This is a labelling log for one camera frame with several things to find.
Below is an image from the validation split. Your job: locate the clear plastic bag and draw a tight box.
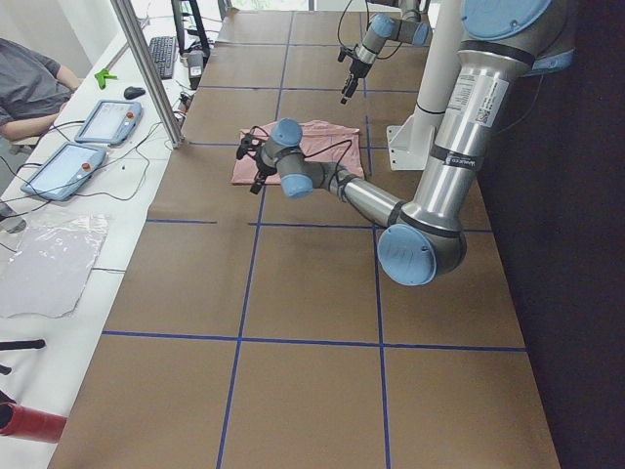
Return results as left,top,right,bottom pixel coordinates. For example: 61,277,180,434
1,214,109,319

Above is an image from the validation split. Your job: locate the black computer mouse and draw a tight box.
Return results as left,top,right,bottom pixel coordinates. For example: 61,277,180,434
123,86,146,100

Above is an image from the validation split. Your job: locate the black tripod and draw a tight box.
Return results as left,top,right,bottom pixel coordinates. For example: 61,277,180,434
0,339,46,352

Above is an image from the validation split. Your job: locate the black power adapter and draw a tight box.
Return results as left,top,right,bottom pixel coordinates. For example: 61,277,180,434
187,50,205,90

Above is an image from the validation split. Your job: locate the teach pendant far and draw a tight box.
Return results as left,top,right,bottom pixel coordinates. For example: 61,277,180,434
74,100,143,146

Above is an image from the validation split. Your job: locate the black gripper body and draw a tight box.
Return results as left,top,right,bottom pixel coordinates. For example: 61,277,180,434
347,57,372,86
254,155,277,182

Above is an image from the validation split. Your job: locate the seated person grey shirt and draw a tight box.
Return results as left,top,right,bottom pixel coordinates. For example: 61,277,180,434
1,39,82,141

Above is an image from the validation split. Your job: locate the teach pendant near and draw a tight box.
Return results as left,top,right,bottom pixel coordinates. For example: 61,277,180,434
21,142,106,201

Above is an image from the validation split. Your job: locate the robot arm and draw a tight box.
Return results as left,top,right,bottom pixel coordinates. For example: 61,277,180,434
236,1,577,286
337,1,431,105

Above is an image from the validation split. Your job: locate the black keyboard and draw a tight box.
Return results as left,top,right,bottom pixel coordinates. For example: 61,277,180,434
148,36,177,79

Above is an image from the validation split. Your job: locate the teach pendant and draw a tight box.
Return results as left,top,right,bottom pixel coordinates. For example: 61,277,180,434
74,100,143,146
21,142,106,201

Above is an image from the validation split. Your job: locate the green plastic tool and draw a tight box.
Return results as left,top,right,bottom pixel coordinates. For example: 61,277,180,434
94,68,117,90

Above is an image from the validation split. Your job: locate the red cylinder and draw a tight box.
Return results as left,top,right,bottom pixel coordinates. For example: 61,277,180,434
1,403,66,444

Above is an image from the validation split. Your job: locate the aluminium frame post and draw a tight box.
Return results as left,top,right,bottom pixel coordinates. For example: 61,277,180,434
110,0,184,149

